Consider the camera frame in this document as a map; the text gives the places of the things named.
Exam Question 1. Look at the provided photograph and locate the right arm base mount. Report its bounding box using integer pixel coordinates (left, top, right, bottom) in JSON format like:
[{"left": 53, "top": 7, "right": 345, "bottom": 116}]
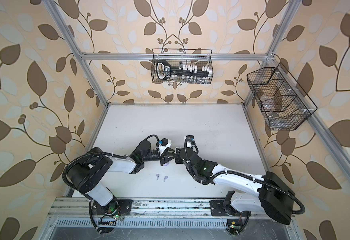
[{"left": 210, "top": 200, "right": 241, "bottom": 217}]

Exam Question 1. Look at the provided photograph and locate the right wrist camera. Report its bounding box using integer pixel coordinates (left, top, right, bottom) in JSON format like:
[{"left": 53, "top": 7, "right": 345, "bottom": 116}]
[{"left": 185, "top": 135, "right": 196, "bottom": 149}]

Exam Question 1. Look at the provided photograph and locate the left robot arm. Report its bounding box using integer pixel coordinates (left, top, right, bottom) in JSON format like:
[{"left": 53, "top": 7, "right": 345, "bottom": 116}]
[{"left": 62, "top": 135, "right": 176, "bottom": 207}]

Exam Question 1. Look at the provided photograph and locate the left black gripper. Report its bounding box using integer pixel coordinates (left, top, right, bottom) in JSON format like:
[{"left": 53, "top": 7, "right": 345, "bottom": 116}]
[{"left": 141, "top": 147, "right": 178, "bottom": 167}]

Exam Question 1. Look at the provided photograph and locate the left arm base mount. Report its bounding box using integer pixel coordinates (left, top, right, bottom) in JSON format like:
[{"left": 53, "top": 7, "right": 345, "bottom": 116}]
[{"left": 91, "top": 199, "right": 133, "bottom": 216}]

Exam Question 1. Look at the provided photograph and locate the black wire basket back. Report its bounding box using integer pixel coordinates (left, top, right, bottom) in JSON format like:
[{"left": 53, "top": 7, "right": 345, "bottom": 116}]
[{"left": 151, "top": 48, "right": 214, "bottom": 85}]

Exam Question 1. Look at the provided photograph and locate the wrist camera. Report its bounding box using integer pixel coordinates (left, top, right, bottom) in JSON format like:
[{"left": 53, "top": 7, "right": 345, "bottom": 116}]
[
  {"left": 158, "top": 138, "right": 172, "bottom": 148},
  {"left": 185, "top": 135, "right": 196, "bottom": 149}
]

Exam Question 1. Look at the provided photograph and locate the black wire basket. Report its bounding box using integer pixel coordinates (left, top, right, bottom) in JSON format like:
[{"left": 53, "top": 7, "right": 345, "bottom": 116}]
[
  {"left": 247, "top": 63, "right": 317, "bottom": 131},
  {"left": 151, "top": 48, "right": 214, "bottom": 85}
]

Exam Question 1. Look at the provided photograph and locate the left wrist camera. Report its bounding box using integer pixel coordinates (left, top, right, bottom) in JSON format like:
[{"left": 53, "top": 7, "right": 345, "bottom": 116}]
[{"left": 158, "top": 138, "right": 172, "bottom": 148}]

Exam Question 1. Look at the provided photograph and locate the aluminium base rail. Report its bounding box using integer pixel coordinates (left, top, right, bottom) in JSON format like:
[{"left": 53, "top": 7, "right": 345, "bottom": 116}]
[{"left": 46, "top": 197, "right": 295, "bottom": 230}]

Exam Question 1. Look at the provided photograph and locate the black wire basket right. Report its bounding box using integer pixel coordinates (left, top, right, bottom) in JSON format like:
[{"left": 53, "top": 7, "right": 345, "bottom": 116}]
[{"left": 247, "top": 63, "right": 317, "bottom": 131}]

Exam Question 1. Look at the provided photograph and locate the black tool in basket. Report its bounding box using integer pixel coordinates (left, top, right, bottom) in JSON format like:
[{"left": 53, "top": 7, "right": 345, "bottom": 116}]
[{"left": 154, "top": 60, "right": 214, "bottom": 81}]

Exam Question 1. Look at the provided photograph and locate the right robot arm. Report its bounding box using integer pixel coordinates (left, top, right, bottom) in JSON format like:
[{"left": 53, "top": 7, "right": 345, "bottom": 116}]
[{"left": 157, "top": 135, "right": 306, "bottom": 225}]

